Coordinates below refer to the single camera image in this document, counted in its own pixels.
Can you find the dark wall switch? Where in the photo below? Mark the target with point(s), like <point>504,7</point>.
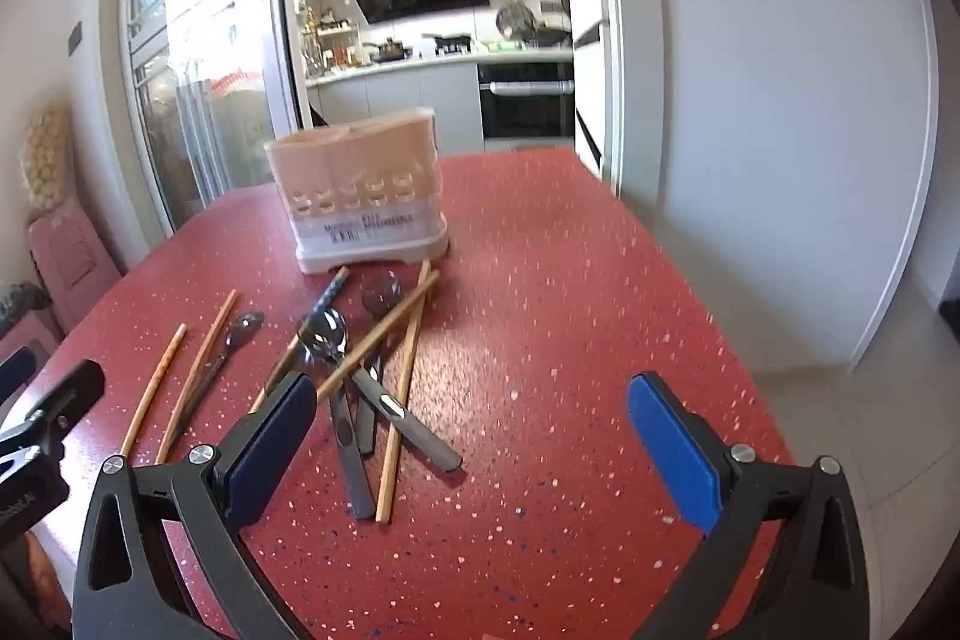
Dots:
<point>75,39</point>

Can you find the black trash bag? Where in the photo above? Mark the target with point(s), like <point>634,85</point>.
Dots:
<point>19,306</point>

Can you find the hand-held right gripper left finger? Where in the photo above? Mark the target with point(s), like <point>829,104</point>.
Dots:
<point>277,437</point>

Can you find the blue patterned chopstick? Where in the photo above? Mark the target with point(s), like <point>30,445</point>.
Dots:
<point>332,289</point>

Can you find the wooden chopstick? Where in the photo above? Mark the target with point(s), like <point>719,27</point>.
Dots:
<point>154,389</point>
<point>199,370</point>
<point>405,385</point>
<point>391,321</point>

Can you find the black built-in oven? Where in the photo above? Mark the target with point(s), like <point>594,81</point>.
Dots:
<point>525,100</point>

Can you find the cooking pot with lid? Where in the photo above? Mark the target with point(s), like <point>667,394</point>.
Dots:
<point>390,49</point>

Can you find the pink plastic utensil holder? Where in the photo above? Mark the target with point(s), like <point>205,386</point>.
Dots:
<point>352,190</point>

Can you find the bag of yellow balls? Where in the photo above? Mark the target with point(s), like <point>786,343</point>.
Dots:
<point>45,156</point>

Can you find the stack of pink stools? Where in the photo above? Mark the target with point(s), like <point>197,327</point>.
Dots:
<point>67,265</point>

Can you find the dark translucent spoon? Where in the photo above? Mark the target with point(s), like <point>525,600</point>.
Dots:
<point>330,336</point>

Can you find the countertop spice rack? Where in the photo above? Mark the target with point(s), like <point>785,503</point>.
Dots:
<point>330,40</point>

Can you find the sliding glass door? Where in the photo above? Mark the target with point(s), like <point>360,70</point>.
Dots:
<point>202,48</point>

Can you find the grey kitchen base cabinets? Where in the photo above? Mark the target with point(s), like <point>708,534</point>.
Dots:
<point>405,100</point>

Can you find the pink plastic stool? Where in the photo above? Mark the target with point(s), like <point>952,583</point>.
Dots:
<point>30,340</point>

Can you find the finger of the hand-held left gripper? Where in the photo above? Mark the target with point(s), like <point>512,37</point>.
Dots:
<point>64,389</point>
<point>15,368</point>

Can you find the round hanging steamer rack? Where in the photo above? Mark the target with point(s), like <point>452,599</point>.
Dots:
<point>516,19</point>

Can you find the black wok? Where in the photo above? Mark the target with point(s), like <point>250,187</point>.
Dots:
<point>551,36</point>

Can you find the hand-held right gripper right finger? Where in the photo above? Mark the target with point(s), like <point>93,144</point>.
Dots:
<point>671,452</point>

